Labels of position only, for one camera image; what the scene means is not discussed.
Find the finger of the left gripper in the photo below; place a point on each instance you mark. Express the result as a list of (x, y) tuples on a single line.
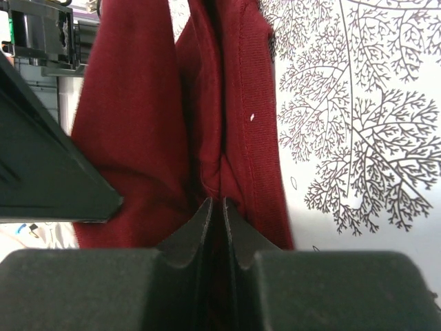
[(44, 176)]

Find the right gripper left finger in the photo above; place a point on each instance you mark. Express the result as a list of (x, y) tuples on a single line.
[(161, 288)]

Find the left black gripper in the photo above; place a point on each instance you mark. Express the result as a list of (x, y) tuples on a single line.
[(53, 35)]

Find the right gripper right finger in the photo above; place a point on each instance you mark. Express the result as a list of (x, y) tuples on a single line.
[(274, 289)]

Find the dark red t shirt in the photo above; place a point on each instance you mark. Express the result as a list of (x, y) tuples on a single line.
[(169, 122)]

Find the floral table mat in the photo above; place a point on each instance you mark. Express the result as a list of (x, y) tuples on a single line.
[(357, 99)]

